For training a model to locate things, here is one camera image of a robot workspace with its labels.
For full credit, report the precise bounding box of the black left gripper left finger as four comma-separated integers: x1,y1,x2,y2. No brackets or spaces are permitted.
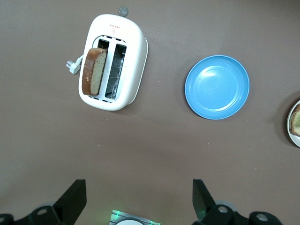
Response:
0,179,87,225

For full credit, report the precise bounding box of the dark crust bread slice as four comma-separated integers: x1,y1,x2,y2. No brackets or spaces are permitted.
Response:
81,47,109,96

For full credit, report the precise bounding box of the white toaster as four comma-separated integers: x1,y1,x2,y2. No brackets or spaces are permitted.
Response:
78,6,149,112

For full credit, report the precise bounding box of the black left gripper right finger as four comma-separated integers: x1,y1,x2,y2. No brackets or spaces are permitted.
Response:
192,179,282,225

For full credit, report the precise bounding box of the blue plate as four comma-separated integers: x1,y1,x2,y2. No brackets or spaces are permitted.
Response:
184,55,250,120

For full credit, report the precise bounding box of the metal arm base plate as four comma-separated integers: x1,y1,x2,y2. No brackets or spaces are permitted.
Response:
109,210,162,225

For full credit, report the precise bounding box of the beige plate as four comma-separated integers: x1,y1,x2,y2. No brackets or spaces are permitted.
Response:
286,99,300,148

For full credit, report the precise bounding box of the white toaster power plug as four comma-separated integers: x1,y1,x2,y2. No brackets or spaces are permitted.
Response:
65,54,85,75

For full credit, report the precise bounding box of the light brown bread slice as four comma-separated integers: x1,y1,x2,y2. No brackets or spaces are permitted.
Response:
290,107,300,136

